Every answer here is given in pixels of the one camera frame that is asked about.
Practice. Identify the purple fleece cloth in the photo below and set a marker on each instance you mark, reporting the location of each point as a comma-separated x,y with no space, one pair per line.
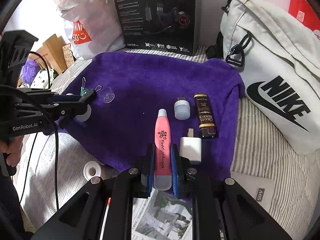
140,80

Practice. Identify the white charger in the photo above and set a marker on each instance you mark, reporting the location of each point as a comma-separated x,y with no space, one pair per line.
190,150

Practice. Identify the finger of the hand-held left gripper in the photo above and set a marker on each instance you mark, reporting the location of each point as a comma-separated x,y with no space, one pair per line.
70,110
65,98

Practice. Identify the white plastic shopping bag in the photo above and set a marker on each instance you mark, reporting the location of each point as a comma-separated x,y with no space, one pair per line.
100,30

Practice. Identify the person's left forearm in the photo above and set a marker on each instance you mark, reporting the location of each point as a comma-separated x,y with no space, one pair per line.
10,205

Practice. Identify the grey waist bag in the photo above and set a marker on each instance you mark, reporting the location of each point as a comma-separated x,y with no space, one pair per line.
270,42

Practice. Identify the wooden nightstand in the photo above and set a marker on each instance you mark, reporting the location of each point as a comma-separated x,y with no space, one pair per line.
53,50

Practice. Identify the white spotted plush toy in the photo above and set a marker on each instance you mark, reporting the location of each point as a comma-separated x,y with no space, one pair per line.
41,78

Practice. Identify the clear plastic cap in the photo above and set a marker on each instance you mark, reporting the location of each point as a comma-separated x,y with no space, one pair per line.
107,97

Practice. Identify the small white night light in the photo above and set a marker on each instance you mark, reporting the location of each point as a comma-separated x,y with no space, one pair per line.
182,110

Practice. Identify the red paper bag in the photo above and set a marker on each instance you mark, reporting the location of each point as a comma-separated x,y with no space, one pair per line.
300,7

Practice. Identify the patterned box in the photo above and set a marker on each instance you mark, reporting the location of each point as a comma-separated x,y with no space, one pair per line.
68,55

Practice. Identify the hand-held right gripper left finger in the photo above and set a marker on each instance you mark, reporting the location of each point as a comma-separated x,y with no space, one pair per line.
150,175

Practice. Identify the newspaper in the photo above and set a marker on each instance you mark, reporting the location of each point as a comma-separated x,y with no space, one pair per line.
42,175

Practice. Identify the black headset box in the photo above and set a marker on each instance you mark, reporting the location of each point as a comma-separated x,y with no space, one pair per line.
140,10

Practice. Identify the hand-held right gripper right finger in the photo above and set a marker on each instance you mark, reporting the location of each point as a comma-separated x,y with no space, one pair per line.
175,172

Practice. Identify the purple plush toy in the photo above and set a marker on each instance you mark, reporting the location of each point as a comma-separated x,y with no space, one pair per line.
31,70

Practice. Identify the green binder clip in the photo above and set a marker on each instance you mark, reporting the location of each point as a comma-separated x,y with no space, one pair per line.
83,90

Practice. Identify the striped bed sheet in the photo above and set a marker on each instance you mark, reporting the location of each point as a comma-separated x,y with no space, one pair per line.
252,135

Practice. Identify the person's left hand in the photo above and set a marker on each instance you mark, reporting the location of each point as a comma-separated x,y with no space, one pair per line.
11,152

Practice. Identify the pink ear pick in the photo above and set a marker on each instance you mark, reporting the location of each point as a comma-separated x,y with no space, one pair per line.
162,142

